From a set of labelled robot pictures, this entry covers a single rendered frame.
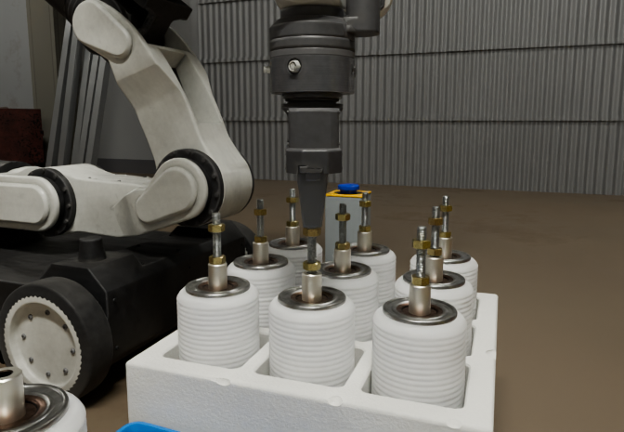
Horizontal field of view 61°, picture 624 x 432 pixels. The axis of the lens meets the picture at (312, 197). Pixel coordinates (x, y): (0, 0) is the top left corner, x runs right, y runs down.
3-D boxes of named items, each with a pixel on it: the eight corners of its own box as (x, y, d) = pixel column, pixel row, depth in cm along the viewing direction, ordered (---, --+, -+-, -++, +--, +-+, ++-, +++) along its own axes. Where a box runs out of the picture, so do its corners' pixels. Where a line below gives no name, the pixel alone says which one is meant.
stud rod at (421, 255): (425, 300, 54) (427, 228, 53) (415, 300, 54) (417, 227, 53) (423, 296, 55) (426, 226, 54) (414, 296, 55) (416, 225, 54)
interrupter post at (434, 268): (432, 278, 67) (433, 253, 67) (447, 282, 65) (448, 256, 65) (420, 281, 66) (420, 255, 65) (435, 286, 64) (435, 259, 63)
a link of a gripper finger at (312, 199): (297, 226, 57) (297, 168, 56) (327, 226, 57) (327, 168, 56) (297, 229, 55) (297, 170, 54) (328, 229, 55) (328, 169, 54)
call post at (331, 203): (323, 358, 100) (323, 196, 96) (334, 343, 107) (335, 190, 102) (359, 363, 98) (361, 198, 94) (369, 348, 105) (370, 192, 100)
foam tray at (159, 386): (132, 508, 61) (123, 361, 59) (270, 364, 98) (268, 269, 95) (483, 613, 48) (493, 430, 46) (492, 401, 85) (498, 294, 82)
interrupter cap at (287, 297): (265, 306, 57) (264, 300, 57) (298, 287, 63) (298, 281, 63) (328, 318, 53) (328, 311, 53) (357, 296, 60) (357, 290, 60)
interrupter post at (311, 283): (297, 303, 58) (296, 273, 57) (307, 296, 60) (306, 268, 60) (317, 306, 57) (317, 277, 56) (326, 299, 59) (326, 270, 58)
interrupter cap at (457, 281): (428, 269, 71) (428, 265, 71) (477, 283, 65) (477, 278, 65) (390, 281, 66) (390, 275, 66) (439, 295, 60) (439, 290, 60)
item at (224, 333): (167, 426, 65) (162, 286, 63) (234, 400, 72) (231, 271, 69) (206, 464, 58) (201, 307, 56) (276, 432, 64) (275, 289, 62)
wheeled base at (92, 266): (-150, 332, 106) (-172, 167, 102) (58, 267, 154) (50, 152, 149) (97, 391, 83) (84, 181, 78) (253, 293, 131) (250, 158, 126)
